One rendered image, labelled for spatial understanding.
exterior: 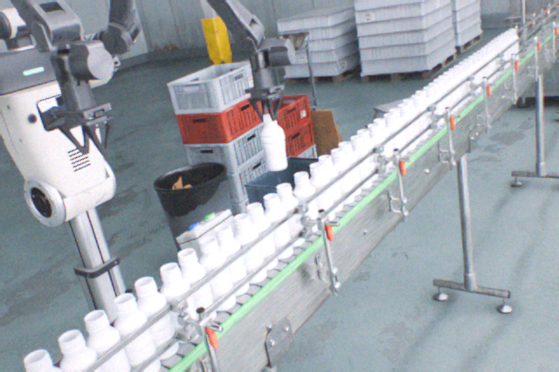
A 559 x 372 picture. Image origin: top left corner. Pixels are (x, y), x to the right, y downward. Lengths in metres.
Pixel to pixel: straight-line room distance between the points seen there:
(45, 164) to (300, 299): 0.77
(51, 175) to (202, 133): 2.41
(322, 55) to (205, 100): 5.04
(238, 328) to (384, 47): 7.08
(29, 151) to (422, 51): 6.77
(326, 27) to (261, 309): 7.48
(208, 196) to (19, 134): 1.80
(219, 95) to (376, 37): 4.64
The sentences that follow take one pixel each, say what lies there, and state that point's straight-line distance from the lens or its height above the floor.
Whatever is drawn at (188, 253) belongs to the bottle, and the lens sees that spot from 1.21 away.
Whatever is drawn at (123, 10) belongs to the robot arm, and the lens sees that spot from 1.68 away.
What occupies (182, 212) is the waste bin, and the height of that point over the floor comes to 0.49.
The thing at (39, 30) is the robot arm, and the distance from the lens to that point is 1.16.
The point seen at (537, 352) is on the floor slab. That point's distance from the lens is 2.72.
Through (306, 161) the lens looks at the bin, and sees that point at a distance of 2.33.
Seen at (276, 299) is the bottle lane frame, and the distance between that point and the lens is 1.37.
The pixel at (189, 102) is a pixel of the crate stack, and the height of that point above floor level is 0.96.
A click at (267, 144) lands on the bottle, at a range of 1.64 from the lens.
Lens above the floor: 1.66
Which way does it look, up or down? 21 degrees down
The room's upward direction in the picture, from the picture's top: 11 degrees counter-clockwise
